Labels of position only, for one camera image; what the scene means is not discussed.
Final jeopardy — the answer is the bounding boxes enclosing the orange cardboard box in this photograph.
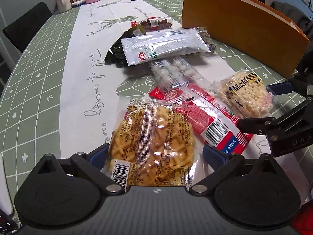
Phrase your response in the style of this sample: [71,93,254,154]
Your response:
[181,0,309,78]

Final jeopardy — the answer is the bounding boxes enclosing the clear white candy packet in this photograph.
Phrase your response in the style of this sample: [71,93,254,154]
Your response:
[148,57,209,92]

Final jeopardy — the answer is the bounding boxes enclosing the black chair left side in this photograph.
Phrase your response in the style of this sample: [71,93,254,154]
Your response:
[2,2,52,52]

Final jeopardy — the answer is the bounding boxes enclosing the white printed table runner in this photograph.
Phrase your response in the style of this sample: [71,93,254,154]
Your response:
[59,0,274,159]

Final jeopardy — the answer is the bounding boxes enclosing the red wafer snack packet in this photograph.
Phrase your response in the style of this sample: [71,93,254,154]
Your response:
[148,83,253,154]

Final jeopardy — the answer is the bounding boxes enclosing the brown biscuit snack packet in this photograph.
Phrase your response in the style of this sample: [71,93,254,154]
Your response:
[196,27,216,52]

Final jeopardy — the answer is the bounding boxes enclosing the small red-capped candy bottle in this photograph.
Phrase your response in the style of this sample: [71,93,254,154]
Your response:
[131,17,173,31]

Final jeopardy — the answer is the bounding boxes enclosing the puffed rice snack packet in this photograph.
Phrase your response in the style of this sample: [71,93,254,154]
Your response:
[212,69,278,118]

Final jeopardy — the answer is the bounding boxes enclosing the black dark snack packet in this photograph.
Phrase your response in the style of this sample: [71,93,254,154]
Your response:
[104,25,146,67]

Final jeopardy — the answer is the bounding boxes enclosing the yellow cracker snack packet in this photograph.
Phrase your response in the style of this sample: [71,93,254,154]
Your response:
[103,98,196,189]

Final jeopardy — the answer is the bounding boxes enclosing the silver white snack packet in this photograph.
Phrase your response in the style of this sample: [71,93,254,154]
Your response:
[121,28,213,66]

